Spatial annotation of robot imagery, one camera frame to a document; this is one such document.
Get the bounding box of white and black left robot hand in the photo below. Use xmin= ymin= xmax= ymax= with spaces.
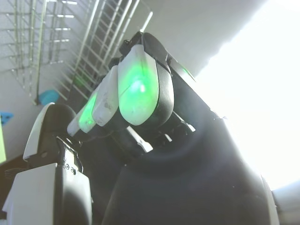
xmin=0 ymin=31 xmax=279 ymax=225

